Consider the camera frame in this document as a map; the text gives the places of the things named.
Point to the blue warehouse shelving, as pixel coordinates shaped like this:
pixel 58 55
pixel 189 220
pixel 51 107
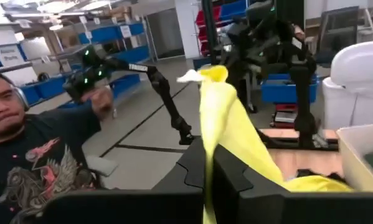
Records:
pixel 111 34

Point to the blue floor crate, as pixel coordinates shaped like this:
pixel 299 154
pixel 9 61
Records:
pixel 282 91

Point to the blue plastic bin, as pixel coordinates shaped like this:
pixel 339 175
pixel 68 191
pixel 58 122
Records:
pixel 233 9

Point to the person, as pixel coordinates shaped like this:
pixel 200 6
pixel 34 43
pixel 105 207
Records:
pixel 24 161

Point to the grey headphones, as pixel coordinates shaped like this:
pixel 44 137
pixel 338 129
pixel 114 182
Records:
pixel 21 98

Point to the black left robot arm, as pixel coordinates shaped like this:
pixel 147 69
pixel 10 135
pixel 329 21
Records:
pixel 301 93

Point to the white perforated laundry basket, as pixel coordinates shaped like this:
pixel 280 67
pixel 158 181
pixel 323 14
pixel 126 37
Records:
pixel 354 155

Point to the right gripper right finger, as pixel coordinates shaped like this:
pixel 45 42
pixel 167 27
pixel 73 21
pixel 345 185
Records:
pixel 282 208

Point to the yellow garment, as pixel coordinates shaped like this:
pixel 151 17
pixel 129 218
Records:
pixel 223 118

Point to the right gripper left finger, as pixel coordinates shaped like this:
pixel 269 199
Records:
pixel 142 205

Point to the red plastic bin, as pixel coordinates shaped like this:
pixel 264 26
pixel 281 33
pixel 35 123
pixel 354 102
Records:
pixel 206 15

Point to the stacked flat boxes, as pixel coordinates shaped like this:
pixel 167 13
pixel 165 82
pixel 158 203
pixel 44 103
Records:
pixel 284 116

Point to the light grey padded object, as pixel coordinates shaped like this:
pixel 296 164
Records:
pixel 354 77

